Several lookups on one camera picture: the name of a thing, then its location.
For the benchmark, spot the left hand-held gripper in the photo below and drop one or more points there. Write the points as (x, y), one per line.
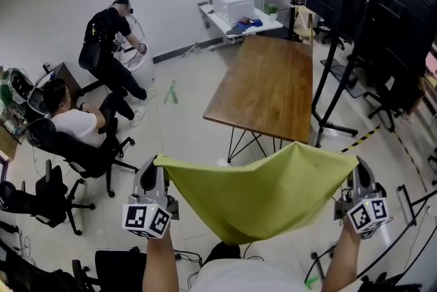
(141, 217)

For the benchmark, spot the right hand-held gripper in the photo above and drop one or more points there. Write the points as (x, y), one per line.
(368, 212)

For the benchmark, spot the green tablecloth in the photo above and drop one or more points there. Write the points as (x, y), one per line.
(259, 195)

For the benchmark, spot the person's left forearm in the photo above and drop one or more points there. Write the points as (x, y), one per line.
(160, 263)

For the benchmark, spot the person's right forearm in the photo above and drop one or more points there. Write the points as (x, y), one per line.
(341, 256)

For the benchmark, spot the yellow black floor tape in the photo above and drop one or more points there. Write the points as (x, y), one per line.
(362, 140)

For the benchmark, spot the black office chair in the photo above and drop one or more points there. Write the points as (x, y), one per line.
(392, 103)
(116, 270)
(82, 157)
(44, 198)

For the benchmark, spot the person's black trousers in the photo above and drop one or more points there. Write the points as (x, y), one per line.
(223, 251)

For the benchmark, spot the white round machine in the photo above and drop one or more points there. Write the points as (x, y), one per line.
(145, 69)

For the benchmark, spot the wooden table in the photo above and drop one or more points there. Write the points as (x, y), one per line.
(269, 86)

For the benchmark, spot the small brown cabinet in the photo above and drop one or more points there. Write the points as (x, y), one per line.
(66, 79)

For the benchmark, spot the person's white shirt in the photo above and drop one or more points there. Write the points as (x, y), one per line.
(252, 278)

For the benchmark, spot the large black screen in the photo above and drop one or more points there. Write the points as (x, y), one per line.
(399, 28)

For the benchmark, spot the wooden stool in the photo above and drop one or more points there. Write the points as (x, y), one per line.
(305, 24)

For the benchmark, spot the white desk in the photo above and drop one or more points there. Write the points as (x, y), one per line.
(222, 22)

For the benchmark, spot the blue object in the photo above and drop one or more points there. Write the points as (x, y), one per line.
(251, 23)

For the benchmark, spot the green potted plant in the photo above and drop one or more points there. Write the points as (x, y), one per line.
(271, 10)

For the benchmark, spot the white box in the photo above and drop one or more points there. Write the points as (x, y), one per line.
(233, 4)

